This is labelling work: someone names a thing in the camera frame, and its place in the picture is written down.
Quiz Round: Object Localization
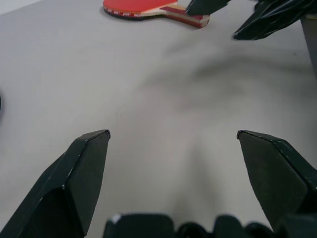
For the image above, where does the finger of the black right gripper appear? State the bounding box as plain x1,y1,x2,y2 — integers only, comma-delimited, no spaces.
232,0,317,41
185,0,231,16

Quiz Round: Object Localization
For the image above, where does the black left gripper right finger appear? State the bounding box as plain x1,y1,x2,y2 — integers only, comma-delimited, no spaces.
237,129,317,233

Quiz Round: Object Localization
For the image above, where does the red table tennis paddle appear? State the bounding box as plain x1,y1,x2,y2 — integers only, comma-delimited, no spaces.
102,0,211,28

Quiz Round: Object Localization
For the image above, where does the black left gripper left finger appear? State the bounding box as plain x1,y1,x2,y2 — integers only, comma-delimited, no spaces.
0,129,111,238

